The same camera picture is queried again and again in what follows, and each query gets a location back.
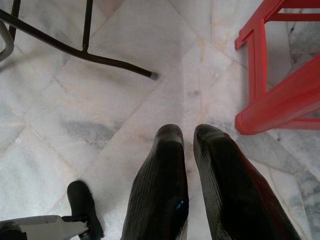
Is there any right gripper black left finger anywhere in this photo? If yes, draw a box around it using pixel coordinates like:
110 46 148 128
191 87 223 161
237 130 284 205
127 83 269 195
121 124 190 240

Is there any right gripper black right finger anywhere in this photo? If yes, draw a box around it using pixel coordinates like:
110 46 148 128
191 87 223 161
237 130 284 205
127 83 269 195
193 123 302 240

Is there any red plastic stool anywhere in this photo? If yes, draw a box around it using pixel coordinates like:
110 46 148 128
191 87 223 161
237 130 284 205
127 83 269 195
234 0 320 136

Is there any grey curved loop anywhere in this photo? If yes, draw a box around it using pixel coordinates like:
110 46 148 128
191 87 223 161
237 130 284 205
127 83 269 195
0 19 15 63

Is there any black metal table leg frame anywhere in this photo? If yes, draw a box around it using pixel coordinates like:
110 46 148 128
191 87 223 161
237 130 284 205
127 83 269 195
0 0 159 81

